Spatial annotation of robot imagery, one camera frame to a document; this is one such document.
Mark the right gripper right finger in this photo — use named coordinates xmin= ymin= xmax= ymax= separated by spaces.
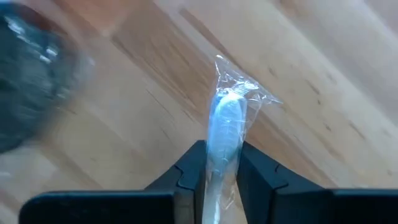
xmin=238 ymin=141 xmax=398 ymax=224

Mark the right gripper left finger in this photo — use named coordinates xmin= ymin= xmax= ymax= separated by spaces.
xmin=18 ymin=139 xmax=208 ymax=224

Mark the blue toothbrush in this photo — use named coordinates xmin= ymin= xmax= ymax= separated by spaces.
xmin=201 ymin=54 xmax=283 ymax=224

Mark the black plastic basket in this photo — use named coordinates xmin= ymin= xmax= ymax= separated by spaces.
xmin=0 ymin=1 xmax=94 ymax=155

